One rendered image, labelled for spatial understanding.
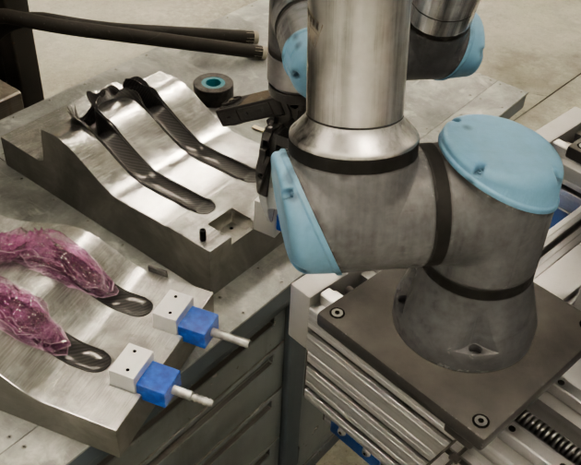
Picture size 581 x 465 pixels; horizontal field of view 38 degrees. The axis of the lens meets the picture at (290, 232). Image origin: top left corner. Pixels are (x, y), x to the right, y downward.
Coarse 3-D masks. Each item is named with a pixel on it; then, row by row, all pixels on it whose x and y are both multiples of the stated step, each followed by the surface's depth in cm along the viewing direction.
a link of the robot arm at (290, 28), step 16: (304, 0) 93; (288, 16) 92; (304, 16) 90; (288, 32) 90; (304, 32) 88; (288, 48) 89; (304, 48) 86; (288, 64) 89; (304, 64) 86; (304, 80) 88; (304, 96) 89
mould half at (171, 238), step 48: (192, 96) 146; (48, 144) 135; (96, 144) 133; (144, 144) 137; (240, 144) 142; (96, 192) 132; (144, 192) 131; (240, 192) 130; (144, 240) 130; (192, 240) 121; (240, 240) 125
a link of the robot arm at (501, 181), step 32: (448, 128) 76; (480, 128) 77; (512, 128) 78; (448, 160) 74; (480, 160) 73; (512, 160) 74; (544, 160) 75; (448, 192) 73; (480, 192) 73; (512, 192) 72; (544, 192) 73; (448, 224) 74; (480, 224) 74; (512, 224) 74; (544, 224) 76; (448, 256) 76; (480, 256) 77; (512, 256) 77; (480, 288) 80
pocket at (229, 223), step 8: (224, 216) 127; (232, 216) 128; (240, 216) 127; (208, 224) 125; (216, 224) 126; (224, 224) 128; (232, 224) 129; (240, 224) 128; (248, 224) 127; (224, 232) 127; (232, 232) 127; (240, 232) 127; (232, 240) 124
